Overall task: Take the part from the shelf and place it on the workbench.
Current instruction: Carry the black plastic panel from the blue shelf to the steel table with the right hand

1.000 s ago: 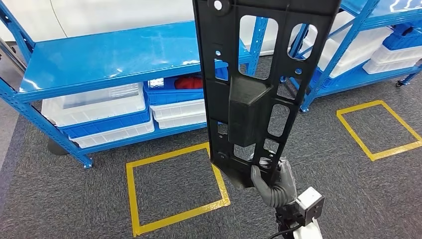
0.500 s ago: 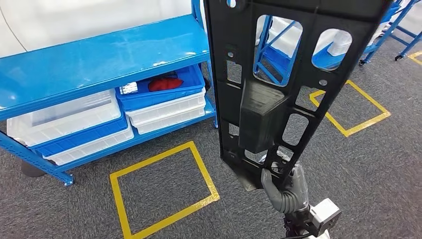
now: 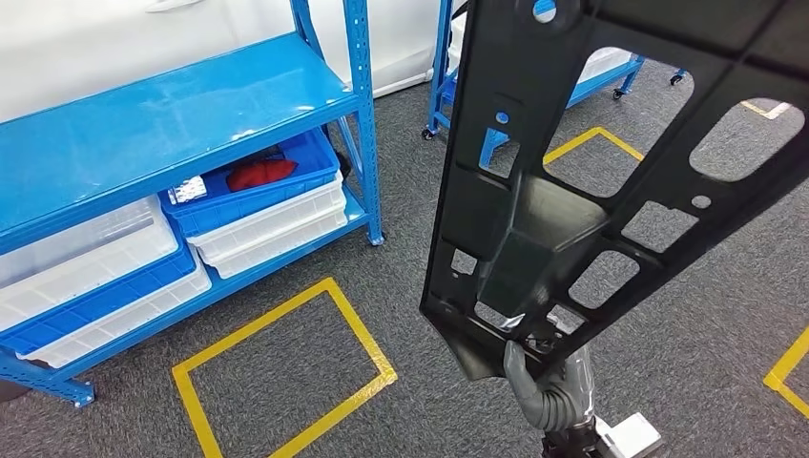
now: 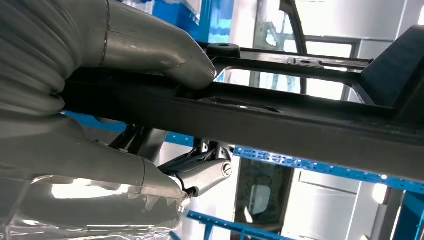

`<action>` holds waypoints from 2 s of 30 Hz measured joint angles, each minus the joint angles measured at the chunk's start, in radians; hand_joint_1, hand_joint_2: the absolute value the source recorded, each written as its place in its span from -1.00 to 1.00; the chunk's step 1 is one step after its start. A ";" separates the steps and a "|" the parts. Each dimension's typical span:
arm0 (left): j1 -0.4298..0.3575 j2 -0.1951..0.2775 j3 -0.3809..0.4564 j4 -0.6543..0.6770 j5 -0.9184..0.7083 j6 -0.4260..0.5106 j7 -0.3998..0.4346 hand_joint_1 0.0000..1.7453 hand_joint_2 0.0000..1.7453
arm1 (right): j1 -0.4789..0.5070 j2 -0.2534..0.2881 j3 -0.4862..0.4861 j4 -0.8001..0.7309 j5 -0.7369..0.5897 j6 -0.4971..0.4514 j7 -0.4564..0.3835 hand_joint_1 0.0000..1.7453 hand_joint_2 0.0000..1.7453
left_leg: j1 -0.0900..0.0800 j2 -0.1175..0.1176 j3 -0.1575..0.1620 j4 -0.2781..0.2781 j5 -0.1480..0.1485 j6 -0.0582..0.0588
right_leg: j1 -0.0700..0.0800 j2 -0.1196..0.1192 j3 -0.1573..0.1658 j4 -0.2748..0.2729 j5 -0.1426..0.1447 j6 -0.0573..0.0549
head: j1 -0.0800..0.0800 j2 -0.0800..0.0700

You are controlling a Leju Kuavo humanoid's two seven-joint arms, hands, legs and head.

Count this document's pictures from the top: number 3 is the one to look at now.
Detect blue metal shelf rack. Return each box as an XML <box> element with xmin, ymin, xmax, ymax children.
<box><xmin>0</xmin><ymin>0</ymin><xmax>386</xmax><ymax>409</ymax></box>

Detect blue wheeled shelf rack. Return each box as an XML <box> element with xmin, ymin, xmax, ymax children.
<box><xmin>422</xmin><ymin>0</ymin><xmax>690</xmax><ymax>141</ymax></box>

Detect silver foil packet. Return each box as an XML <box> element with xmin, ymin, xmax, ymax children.
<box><xmin>168</xmin><ymin>176</ymin><xmax>209</xmax><ymax>205</ymax></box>

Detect white car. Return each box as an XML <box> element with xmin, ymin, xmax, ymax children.
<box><xmin>0</xmin><ymin>0</ymin><xmax>456</xmax><ymax>124</ymax></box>

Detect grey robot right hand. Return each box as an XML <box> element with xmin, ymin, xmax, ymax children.
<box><xmin>502</xmin><ymin>341</ymin><xmax>598</xmax><ymax>422</ymax></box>

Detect red cloth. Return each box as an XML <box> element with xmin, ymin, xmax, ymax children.
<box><xmin>225</xmin><ymin>157</ymin><xmax>299</xmax><ymax>194</ymax></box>

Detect black plastic panel part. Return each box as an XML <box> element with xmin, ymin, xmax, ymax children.
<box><xmin>419</xmin><ymin>0</ymin><xmax>809</xmax><ymax>383</ymax></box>

